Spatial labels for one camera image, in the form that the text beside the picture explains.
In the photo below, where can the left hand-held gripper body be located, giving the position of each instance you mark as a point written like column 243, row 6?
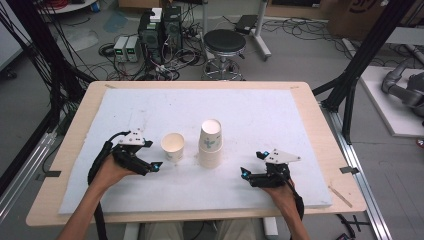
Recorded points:
column 128, row 156

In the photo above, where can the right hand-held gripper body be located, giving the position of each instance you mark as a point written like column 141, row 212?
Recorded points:
column 275, row 170

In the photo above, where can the white floral print paper cup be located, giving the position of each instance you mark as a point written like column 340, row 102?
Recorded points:
column 173, row 150

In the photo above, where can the stack of white paper cups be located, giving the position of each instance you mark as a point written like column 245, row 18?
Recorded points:
column 210, row 146

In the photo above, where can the person's left hand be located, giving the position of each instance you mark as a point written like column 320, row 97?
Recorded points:
column 108, row 175

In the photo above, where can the person's right hand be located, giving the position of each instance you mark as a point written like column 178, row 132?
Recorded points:
column 283, row 198

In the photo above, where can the white foam mat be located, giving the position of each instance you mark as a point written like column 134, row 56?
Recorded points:
column 166, row 110

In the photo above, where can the white table leg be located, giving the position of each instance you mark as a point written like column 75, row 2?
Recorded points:
column 270, row 228
column 131, row 232

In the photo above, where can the person's right leg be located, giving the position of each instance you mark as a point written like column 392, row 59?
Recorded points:
column 233, row 230

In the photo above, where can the person's leg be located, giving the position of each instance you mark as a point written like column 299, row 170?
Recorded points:
column 163, row 231
column 233, row 230

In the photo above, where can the person's left leg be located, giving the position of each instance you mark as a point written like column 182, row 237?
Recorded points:
column 163, row 231

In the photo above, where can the black tape piece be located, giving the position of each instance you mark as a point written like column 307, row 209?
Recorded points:
column 50, row 174
column 349, row 170

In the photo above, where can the black clamps on floor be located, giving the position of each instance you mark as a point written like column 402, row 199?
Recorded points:
column 348, row 228

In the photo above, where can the grey bench power supply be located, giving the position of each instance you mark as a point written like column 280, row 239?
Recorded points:
column 133, row 49
column 120, row 49

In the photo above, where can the black computer tower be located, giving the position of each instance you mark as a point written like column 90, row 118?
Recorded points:
column 150, row 40
column 172, row 28

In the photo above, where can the black round stool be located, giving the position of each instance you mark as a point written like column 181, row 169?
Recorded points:
column 224, row 41

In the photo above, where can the white metal stand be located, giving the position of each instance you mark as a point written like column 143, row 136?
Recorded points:
column 260, row 33

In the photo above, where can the white platform board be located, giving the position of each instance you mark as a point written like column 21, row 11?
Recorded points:
column 386, row 106

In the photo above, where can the small white box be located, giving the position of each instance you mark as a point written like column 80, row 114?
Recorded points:
column 156, row 15

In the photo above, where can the flat black device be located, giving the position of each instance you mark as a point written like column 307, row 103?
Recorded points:
column 246, row 24

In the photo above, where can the white round table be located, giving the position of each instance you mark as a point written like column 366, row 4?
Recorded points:
column 71, row 7

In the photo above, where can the brown cardboard box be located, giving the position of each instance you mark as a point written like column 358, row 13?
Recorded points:
column 346, row 16

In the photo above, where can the aluminium floor rail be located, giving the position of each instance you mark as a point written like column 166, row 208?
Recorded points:
column 356, row 160
column 30, row 166

